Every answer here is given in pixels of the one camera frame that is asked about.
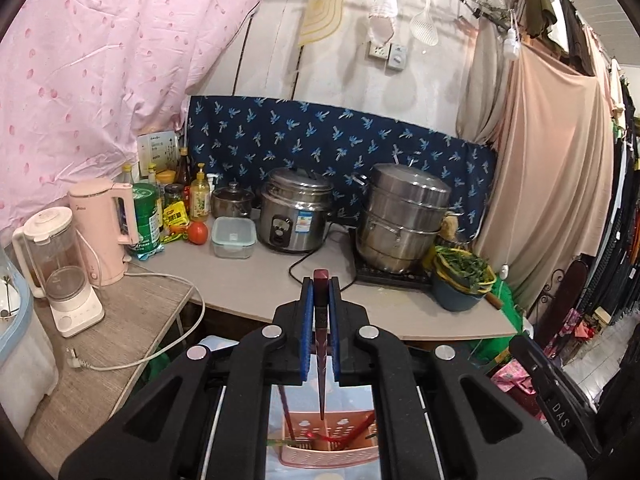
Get white light bulb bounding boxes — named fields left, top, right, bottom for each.
left=502, top=27, right=521, bottom=61

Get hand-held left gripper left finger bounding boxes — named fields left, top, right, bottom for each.
left=57, top=277, right=315, bottom=480

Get green leafy vegetables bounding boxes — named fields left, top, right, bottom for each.
left=434, top=245, right=491, bottom=281

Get black induction cooktop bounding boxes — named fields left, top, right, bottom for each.
left=350, top=230, right=436, bottom=291

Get white hanging cloth bag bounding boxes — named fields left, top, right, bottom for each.
left=367, top=0, right=399, bottom=48

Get pink electric kettle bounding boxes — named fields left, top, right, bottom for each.
left=67, top=177, right=141, bottom=288

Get yellow dish soap bottle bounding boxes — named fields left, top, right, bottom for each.
left=189, top=162, right=211, bottom=223

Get white paper carton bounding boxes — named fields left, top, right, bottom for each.
left=137, top=131, right=180, bottom=178

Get glass food container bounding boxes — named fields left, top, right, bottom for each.
left=211, top=216, right=257, bottom=260

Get olive hanging garment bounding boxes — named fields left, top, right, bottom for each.
left=525, top=0, right=556, bottom=38

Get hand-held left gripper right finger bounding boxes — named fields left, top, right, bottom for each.
left=327, top=277, right=586, bottom=480

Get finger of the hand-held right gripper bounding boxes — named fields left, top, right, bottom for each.
left=509, top=335, right=556, bottom=391

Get white tub with blue rim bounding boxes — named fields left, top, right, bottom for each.
left=0, top=245, right=58, bottom=436

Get green plastic bag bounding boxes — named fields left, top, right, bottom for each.
left=470, top=280, right=526, bottom=366

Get black power cable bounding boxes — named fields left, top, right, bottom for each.
left=289, top=225, right=358, bottom=291

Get pink bed sheet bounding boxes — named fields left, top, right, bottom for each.
left=0, top=0, right=266, bottom=241

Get red chopstick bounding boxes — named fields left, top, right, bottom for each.
left=307, top=412, right=375, bottom=448

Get wooden counter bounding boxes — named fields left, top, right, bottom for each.
left=22, top=217, right=518, bottom=480

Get pink perforated utensil basket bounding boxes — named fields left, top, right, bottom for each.
left=279, top=410, right=379, bottom=467

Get white slotted ladle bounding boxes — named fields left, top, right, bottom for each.
left=410, top=0, right=440, bottom=45

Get dark maroon chopstick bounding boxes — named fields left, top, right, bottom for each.
left=312, top=269, right=331, bottom=420
left=281, top=385, right=293, bottom=441

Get navy printed cloth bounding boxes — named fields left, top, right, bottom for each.
left=185, top=95, right=501, bottom=241

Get beige curtain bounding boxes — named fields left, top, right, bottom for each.
left=457, top=20, right=616, bottom=316

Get white power cable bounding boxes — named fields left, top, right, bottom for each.
left=65, top=230, right=207, bottom=372

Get brown root vegetable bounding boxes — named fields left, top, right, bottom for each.
left=440, top=212, right=463, bottom=241

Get small lidded steel pot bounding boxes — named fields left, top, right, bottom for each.
left=211, top=182, right=256, bottom=219

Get steel rice cooker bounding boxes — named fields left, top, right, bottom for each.
left=257, top=167, right=335, bottom=253

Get yellow seasoning packet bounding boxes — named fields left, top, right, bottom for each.
left=162, top=200, right=191, bottom=231

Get steel steamer pot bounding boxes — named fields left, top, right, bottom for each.
left=352, top=162, right=451, bottom=275

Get blue plastic basin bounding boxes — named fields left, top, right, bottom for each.
left=431, top=260, right=498, bottom=312

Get row of hanging clothes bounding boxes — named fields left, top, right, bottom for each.
left=575, top=0, right=640, bottom=321

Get dark sauce bottle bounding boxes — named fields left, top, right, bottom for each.
left=177, top=147, right=192, bottom=188

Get pink floral bag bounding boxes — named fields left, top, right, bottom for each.
left=492, top=360, right=546, bottom=421

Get white wall switch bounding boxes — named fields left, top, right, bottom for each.
left=387, top=44, right=410, bottom=71

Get green tin can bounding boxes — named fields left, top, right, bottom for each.
left=131, top=182, right=163, bottom=256

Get dark ornate metal chair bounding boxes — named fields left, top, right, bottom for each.
left=537, top=260, right=588, bottom=356

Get yellow hanging cutting mat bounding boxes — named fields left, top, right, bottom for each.
left=299, top=0, right=353, bottom=48

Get yellow plastic strainer basket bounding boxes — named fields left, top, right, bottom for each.
left=425, top=250, right=498, bottom=296

